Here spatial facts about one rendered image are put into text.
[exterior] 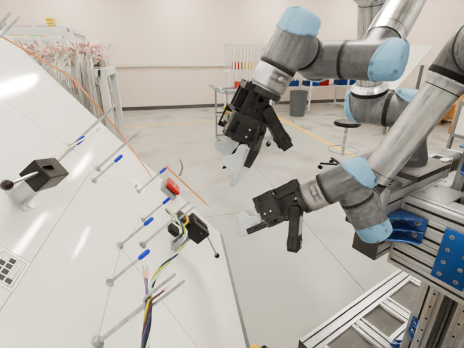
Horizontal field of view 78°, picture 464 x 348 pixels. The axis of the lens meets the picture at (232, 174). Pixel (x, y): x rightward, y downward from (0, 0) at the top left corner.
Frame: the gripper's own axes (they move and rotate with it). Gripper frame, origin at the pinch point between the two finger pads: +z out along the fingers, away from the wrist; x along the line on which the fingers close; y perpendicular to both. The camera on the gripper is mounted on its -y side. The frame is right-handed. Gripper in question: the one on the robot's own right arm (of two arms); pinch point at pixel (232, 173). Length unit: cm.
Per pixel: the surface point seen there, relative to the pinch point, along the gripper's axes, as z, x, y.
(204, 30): -60, -820, -117
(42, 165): 1.7, 15.9, 33.7
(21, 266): 10.6, 25.4, 31.6
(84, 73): 8, -73, 42
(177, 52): 25, -816, -70
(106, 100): 15, -73, 32
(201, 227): 14.9, 1.6, 1.2
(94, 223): 13.9, 9.9, 24.6
